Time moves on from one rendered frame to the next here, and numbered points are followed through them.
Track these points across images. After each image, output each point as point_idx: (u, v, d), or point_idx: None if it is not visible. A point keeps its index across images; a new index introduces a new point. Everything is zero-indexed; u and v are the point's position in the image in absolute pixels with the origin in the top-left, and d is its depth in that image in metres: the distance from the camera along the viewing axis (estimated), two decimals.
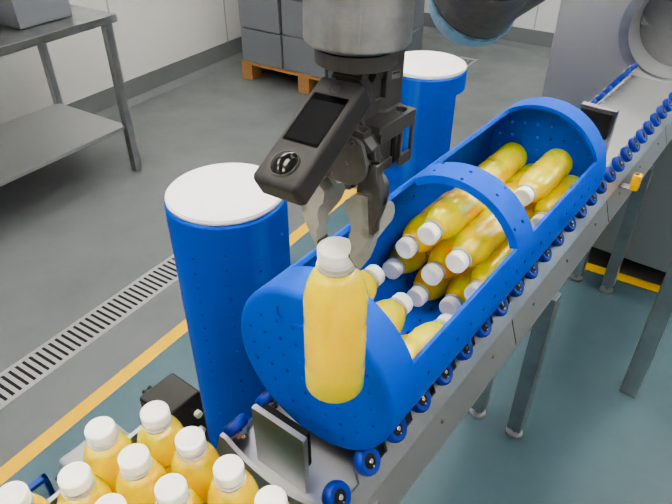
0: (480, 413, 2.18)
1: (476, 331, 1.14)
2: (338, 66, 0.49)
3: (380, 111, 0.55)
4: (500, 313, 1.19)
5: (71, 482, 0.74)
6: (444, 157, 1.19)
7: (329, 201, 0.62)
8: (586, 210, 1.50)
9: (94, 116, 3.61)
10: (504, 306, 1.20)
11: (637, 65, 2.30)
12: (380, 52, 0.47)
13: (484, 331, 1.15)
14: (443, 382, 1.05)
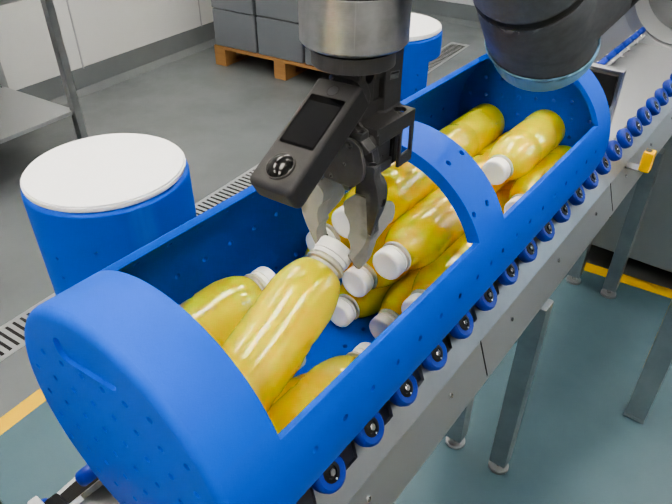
0: (458, 442, 1.83)
1: (425, 363, 0.79)
2: (334, 68, 0.48)
3: (379, 111, 0.55)
4: (462, 336, 0.84)
5: None
6: None
7: (329, 201, 0.62)
8: (583, 194, 1.15)
9: (40, 100, 3.26)
10: (468, 324, 0.85)
11: (645, 30, 1.95)
12: (376, 54, 0.47)
13: (437, 362, 0.80)
14: (369, 443, 0.70)
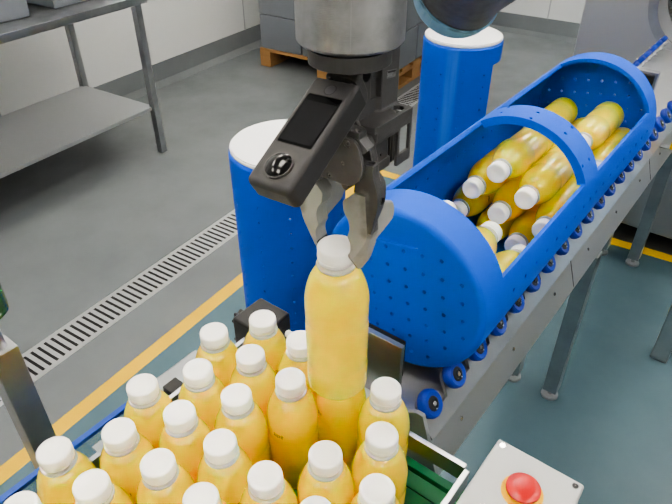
0: (515, 376, 2.23)
1: (545, 270, 1.19)
2: (331, 67, 0.49)
3: (376, 110, 0.55)
4: (565, 253, 1.25)
5: (196, 374, 0.79)
6: (507, 103, 1.24)
7: (328, 201, 0.62)
8: (633, 164, 1.55)
9: (121, 97, 3.66)
10: (566, 244, 1.25)
11: (667, 38, 2.35)
12: (372, 52, 0.47)
13: (551, 267, 1.20)
14: (519, 310, 1.10)
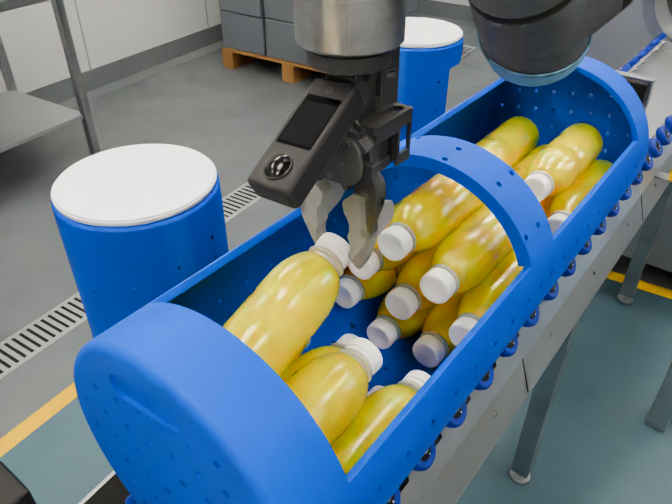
0: None
1: (476, 387, 0.78)
2: (330, 67, 0.48)
3: (376, 111, 0.55)
4: (511, 354, 0.83)
5: None
6: (422, 131, 0.82)
7: (328, 201, 0.62)
8: (618, 206, 1.13)
9: (50, 104, 3.24)
10: (512, 340, 0.84)
11: (665, 36, 1.93)
12: (371, 53, 0.47)
13: (486, 381, 0.79)
14: (426, 467, 0.69)
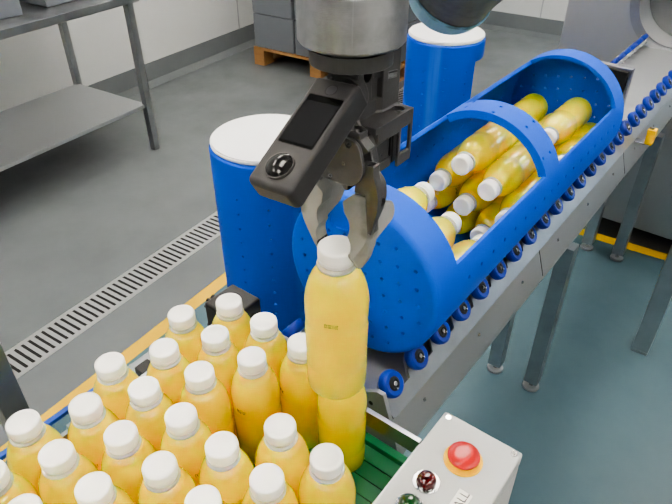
0: (497, 368, 2.27)
1: (514, 260, 1.24)
2: (332, 67, 0.49)
3: (377, 111, 0.55)
4: (534, 242, 1.29)
5: (162, 353, 0.82)
6: (474, 99, 1.27)
7: (329, 201, 0.62)
8: (605, 158, 1.58)
9: (114, 95, 3.70)
10: (533, 232, 1.29)
11: (648, 36, 2.38)
12: (374, 53, 0.47)
13: (519, 255, 1.24)
14: (486, 296, 1.14)
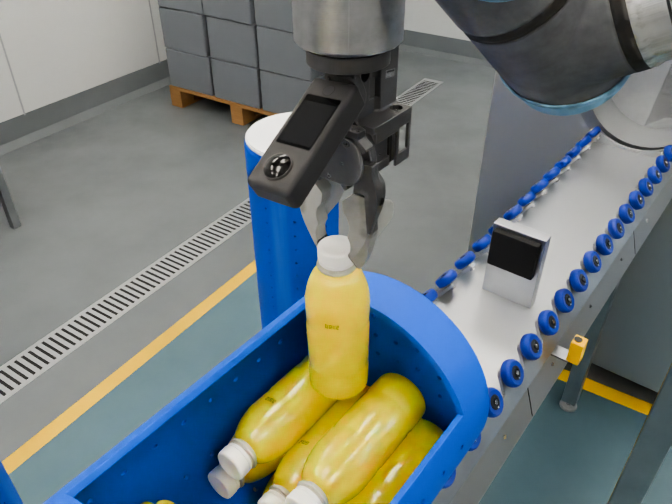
0: None
1: None
2: (329, 67, 0.48)
3: (375, 110, 0.55)
4: None
5: None
6: (114, 458, 0.57)
7: (328, 201, 0.62)
8: (479, 435, 0.88)
9: None
10: None
11: (599, 130, 1.68)
12: (370, 52, 0.47)
13: None
14: None
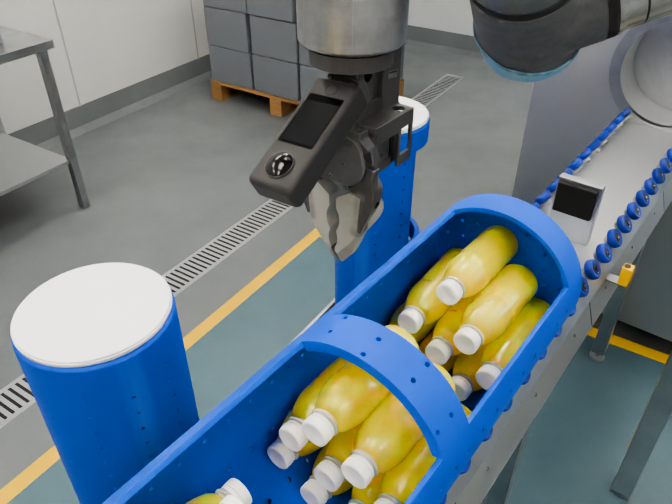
0: None
1: None
2: (332, 67, 0.49)
3: (377, 111, 0.55)
4: None
5: None
6: (354, 298, 0.87)
7: None
8: (560, 326, 1.18)
9: (37, 148, 3.29)
10: None
11: (630, 111, 1.98)
12: (374, 52, 0.47)
13: None
14: None
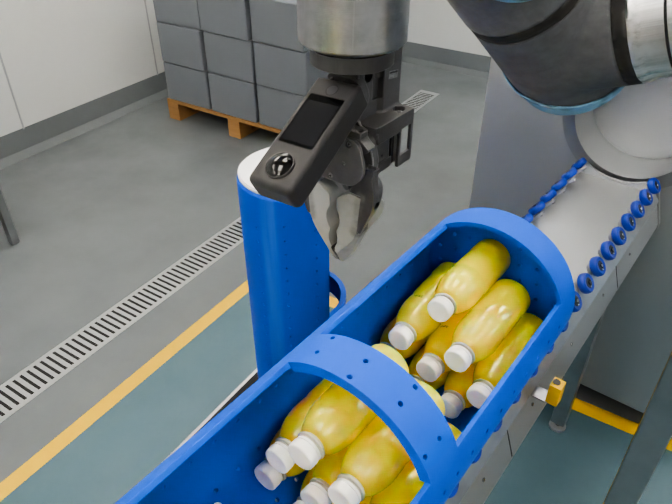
0: None
1: None
2: (333, 67, 0.49)
3: (378, 111, 0.55)
4: None
5: None
6: (342, 316, 0.85)
7: None
8: None
9: None
10: None
11: (585, 162, 1.72)
12: (374, 53, 0.47)
13: None
14: None
